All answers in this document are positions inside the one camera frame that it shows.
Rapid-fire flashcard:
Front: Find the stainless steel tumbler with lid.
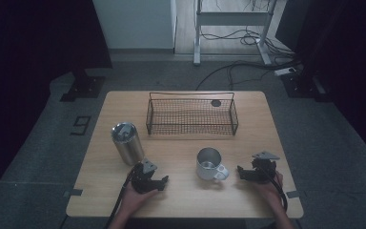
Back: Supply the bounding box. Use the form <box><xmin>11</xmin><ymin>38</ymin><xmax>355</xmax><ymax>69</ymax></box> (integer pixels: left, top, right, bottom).
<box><xmin>110</xmin><ymin>121</ymin><xmax>146</xmax><ymax>167</ymax></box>

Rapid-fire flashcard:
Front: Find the white cabinet panel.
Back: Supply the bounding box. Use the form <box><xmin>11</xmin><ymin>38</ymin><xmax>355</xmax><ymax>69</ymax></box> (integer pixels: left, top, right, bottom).
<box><xmin>91</xmin><ymin>0</ymin><xmax>177</xmax><ymax>51</ymax></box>

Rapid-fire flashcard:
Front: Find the black stand base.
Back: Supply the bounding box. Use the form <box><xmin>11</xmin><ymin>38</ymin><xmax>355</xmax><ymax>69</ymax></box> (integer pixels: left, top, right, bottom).
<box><xmin>280</xmin><ymin>72</ymin><xmax>332</xmax><ymax>103</ymax></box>
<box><xmin>59</xmin><ymin>68</ymin><xmax>107</xmax><ymax>103</ymax></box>

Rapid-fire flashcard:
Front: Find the person's left hand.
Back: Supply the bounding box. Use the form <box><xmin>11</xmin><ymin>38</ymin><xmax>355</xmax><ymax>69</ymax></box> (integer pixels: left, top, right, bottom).
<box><xmin>120</xmin><ymin>181</ymin><xmax>160</xmax><ymax>218</ymax></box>

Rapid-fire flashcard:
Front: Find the dark curtain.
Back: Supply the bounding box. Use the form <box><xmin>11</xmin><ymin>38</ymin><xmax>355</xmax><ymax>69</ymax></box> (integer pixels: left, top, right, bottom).
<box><xmin>0</xmin><ymin>0</ymin><xmax>113</xmax><ymax>204</ymax></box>
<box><xmin>275</xmin><ymin>0</ymin><xmax>366</xmax><ymax>170</ymax></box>

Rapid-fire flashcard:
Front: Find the white mug with steel interior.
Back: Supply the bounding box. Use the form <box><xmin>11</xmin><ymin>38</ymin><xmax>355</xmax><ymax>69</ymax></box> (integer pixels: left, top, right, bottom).
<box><xmin>195</xmin><ymin>146</ymin><xmax>230</xmax><ymax>182</ymax></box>

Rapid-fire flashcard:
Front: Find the person's right hand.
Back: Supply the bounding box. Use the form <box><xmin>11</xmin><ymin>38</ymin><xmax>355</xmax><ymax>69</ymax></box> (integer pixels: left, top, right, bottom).
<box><xmin>253</xmin><ymin>171</ymin><xmax>284</xmax><ymax>206</ymax></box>

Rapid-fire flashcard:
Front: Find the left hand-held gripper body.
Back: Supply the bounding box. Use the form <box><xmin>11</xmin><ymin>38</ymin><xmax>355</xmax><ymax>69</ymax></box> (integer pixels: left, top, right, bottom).
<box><xmin>130</xmin><ymin>157</ymin><xmax>160</xmax><ymax>194</ymax></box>

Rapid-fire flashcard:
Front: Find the right hand-held gripper black cable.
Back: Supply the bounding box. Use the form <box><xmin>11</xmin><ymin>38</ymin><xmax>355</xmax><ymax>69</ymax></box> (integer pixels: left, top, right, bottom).
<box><xmin>260</xmin><ymin>165</ymin><xmax>289</xmax><ymax>214</ymax></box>

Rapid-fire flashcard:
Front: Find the hand-held gripper black cable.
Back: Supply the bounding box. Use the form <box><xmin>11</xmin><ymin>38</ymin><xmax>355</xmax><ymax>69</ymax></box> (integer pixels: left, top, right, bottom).
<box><xmin>104</xmin><ymin>162</ymin><xmax>144</xmax><ymax>229</ymax></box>
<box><xmin>260</xmin><ymin>165</ymin><xmax>289</xmax><ymax>214</ymax></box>

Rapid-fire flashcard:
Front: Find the tangle of black cables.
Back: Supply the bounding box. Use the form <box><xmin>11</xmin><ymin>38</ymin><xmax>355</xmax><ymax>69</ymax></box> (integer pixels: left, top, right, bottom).
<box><xmin>200</xmin><ymin>28</ymin><xmax>296</xmax><ymax>60</ymax></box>

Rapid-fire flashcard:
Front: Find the white power strip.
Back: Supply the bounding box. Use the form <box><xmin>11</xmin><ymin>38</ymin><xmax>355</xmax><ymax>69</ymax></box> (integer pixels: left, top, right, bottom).
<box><xmin>274</xmin><ymin>66</ymin><xmax>297</xmax><ymax>77</ymax></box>

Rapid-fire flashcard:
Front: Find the left hand-held gripper black cable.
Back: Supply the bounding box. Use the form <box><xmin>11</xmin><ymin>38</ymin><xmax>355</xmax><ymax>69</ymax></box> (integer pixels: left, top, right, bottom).
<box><xmin>104</xmin><ymin>162</ymin><xmax>144</xmax><ymax>229</ymax></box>

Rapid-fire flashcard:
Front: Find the black wire mesh basket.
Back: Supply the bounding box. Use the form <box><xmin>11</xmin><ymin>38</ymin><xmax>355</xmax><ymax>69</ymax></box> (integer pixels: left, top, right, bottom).
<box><xmin>145</xmin><ymin>92</ymin><xmax>239</xmax><ymax>136</ymax></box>

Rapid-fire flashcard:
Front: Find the white desk frame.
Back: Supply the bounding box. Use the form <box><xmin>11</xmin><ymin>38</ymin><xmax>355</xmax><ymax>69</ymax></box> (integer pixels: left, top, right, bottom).
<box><xmin>193</xmin><ymin>0</ymin><xmax>281</xmax><ymax>67</ymax></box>

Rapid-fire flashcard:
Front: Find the long black floor cable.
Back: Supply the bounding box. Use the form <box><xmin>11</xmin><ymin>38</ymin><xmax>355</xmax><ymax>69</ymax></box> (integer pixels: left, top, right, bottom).
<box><xmin>195</xmin><ymin>60</ymin><xmax>303</xmax><ymax>92</ymax></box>

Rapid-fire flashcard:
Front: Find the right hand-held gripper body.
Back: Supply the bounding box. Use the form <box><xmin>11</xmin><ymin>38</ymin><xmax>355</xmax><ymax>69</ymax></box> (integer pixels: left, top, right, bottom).
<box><xmin>250</xmin><ymin>151</ymin><xmax>281</xmax><ymax>184</ymax></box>

